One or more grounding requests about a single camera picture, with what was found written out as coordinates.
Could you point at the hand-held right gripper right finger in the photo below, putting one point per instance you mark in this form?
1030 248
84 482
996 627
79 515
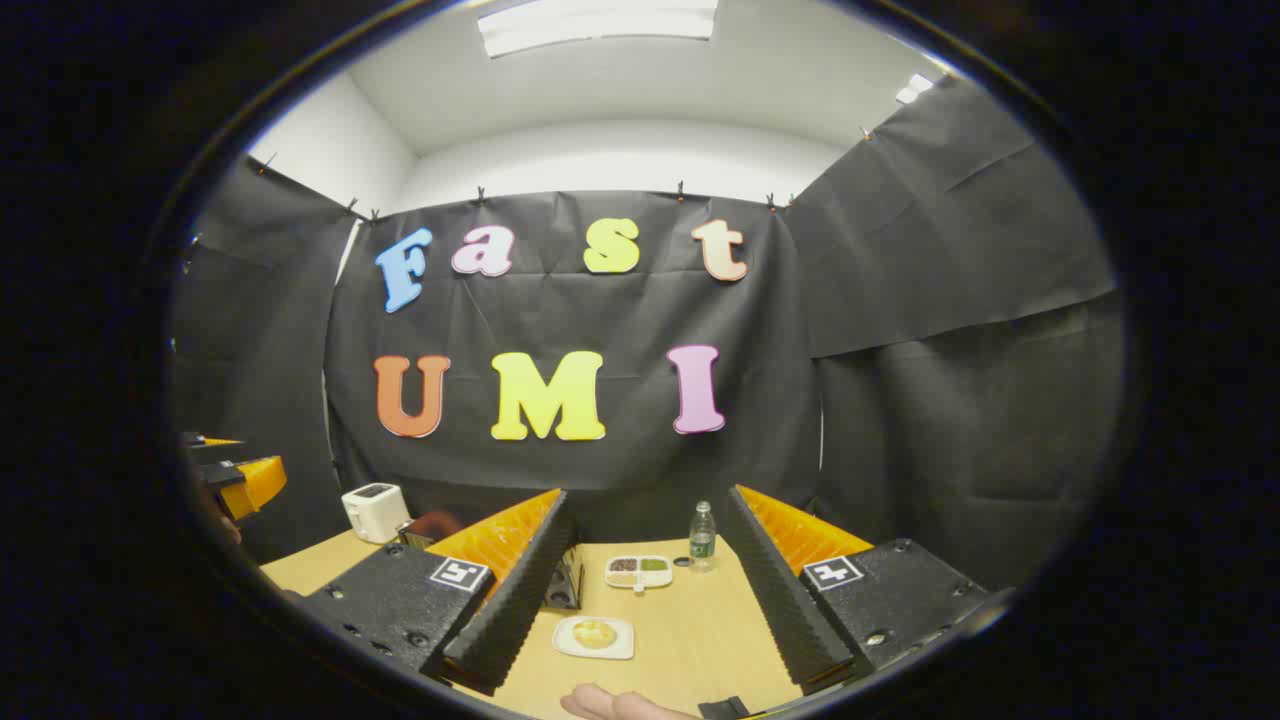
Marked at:
775 590

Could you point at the black backdrop cloth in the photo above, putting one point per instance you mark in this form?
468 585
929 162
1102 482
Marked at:
940 330

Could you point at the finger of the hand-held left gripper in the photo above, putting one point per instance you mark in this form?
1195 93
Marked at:
215 452
250 482

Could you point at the white toaster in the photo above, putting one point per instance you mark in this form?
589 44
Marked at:
375 514

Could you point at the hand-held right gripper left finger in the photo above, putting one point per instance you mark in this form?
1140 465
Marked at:
520 585

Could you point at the clear water bottle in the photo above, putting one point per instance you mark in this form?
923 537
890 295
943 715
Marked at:
702 540

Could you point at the white divided condiment dish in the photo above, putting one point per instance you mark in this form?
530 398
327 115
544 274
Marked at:
639 571

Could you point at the round yellow bread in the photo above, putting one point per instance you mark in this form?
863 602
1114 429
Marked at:
594 634

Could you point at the long ceiling light panel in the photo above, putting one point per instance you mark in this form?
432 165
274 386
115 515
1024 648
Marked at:
600 22

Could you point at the small ceiling light panel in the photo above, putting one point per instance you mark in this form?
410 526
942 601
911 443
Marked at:
914 88

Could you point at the white square plate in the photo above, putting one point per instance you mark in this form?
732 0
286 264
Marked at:
565 645

